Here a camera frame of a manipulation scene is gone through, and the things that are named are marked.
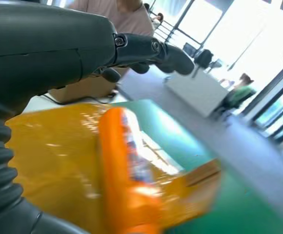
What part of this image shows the orange bottle with clear cap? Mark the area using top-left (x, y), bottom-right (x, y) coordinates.
top-left (98, 107), bottom-right (164, 234)

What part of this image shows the white table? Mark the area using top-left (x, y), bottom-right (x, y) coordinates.
top-left (23, 94), bottom-right (123, 114)

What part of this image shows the brown cardboard box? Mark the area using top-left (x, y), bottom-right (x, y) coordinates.
top-left (48, 67), bottom-right (129, 105)

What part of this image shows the yellow film-wrapped package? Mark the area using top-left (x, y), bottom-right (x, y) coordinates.
top-left (6, 103), bottom-right (222, 234)

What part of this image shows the person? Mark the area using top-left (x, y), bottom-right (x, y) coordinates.
top-left (68, 0), bottom-right (155, 37)
top-left (221, 73), bottom-right (257, 112)

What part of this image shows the dark monitor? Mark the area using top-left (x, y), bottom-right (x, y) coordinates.
top-left (182, 42), bottom-right (197, 59)

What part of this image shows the white office desk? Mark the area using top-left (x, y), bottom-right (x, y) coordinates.
top-left (164, 69), bottom-right (229, 118)

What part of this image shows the black office chair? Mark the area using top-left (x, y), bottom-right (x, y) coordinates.
top-left (191, 49), bottom-right (214, 79)

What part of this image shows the green table mat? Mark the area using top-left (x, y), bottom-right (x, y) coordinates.
top-left (112, 99), bottom-right (283, 234)

